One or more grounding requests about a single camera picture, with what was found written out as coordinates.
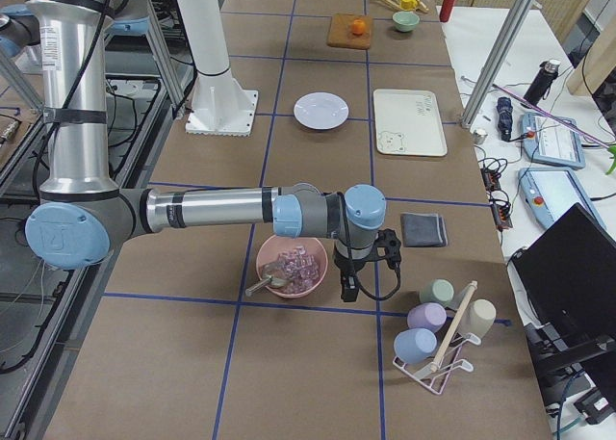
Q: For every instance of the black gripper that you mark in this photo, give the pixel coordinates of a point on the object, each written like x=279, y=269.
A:
x=345, y=265

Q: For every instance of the white round plate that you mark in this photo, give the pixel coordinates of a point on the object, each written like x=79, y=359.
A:
x=321, y=110

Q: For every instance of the orange fruit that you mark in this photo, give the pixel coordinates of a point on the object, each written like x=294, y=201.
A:
x=358, y=27

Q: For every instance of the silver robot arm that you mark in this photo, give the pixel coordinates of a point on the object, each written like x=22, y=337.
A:
x=83, y=214

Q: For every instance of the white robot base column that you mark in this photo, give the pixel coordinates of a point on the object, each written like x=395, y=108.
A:
x=220, y=106

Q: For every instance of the cream bear tray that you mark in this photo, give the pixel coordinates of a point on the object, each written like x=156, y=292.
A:
x=408, y=123

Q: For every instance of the pink bowl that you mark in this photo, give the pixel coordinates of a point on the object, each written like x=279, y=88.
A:
x=304, y=260

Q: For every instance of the metal scoop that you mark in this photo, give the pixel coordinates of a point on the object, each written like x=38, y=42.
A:
x=272, y=274

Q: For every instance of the grey folded cloth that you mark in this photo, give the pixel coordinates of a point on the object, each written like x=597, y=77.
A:
x=423, y=230

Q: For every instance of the purple cup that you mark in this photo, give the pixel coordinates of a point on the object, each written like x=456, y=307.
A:
x=431, y=316

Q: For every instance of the blue cup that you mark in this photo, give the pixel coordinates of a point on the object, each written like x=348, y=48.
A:
x=414, y=345

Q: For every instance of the green cup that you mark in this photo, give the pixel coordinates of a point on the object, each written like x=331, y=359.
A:
x=439, y=291

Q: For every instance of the white cup rack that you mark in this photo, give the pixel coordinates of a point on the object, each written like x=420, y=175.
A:
x=434, y=372

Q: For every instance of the beige cup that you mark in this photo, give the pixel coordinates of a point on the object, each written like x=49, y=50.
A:
x=480, y=317

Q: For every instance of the near teach pendant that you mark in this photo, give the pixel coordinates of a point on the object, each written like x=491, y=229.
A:
x=551, y=192

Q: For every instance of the teach pendant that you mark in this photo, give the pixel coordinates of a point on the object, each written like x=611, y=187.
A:
x=551, y=192
x=548, y=142

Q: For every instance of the black laptop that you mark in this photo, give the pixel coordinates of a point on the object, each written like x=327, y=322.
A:
x=569, y=276

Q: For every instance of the folded navy umbrella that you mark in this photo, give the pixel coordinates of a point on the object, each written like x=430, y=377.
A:
x=505, y=118

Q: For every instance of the far teach pendant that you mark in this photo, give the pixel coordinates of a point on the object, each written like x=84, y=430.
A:
x=548, y=142

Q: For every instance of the wooden cutting board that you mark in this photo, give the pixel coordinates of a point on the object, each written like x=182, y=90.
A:
x=340, y=36

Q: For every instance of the green bowl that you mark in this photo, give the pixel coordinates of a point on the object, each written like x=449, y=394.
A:
x=405, y=21

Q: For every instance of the yellow mug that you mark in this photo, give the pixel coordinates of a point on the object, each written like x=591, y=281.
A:
x=409, y=5

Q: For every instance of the black water bottle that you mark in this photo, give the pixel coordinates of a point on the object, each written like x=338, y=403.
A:
x=548, y=72

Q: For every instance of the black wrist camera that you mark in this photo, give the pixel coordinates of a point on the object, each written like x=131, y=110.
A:
x=387, y=246

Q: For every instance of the aluminium frame post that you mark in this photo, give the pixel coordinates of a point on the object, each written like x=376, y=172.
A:
x=505, y=38

